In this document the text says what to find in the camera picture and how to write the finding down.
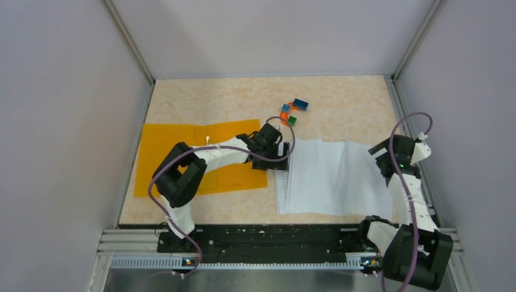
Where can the white slotted cable duct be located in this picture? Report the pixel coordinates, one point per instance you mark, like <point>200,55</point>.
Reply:
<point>177,262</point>

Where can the white paper sheets stack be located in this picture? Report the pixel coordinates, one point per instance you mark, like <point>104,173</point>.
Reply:
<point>332,178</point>

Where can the orange curved toy track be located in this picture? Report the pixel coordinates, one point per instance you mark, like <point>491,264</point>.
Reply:
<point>284,117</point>

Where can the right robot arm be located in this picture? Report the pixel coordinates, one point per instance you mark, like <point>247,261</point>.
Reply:
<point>414,249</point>

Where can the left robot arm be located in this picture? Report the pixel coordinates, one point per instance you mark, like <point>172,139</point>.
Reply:
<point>178,177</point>

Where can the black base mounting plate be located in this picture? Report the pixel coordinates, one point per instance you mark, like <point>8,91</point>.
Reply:
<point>278,255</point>

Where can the dark blue toy brick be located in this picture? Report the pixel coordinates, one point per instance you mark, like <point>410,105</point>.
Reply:
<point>300,104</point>

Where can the light blue toy brick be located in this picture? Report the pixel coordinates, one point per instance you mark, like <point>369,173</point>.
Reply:
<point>285,109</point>

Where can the right aluminium frame post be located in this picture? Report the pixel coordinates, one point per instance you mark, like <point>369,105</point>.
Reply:
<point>418,38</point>

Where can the aluminium front rail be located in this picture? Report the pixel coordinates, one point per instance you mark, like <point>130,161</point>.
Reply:
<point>149,239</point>

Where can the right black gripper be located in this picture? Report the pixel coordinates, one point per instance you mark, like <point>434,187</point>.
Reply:
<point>381,159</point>

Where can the green toy brick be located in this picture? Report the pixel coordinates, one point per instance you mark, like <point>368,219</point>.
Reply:
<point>291,120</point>

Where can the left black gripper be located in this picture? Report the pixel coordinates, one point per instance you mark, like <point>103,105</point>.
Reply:
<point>263,165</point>

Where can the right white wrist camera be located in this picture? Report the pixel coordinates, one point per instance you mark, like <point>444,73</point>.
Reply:
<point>421,151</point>

